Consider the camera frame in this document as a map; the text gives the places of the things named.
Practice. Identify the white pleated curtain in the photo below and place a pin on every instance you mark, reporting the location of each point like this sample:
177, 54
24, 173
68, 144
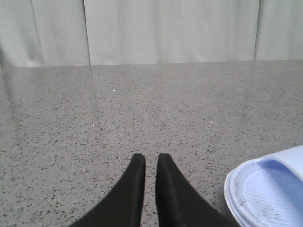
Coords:
114, 32

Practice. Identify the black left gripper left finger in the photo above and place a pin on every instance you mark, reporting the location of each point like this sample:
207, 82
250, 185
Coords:
122, 206

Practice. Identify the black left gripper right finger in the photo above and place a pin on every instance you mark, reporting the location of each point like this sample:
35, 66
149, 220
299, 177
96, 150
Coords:
178, 203

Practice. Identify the light blue slipper one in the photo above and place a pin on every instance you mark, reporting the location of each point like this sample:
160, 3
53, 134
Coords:
267, 191

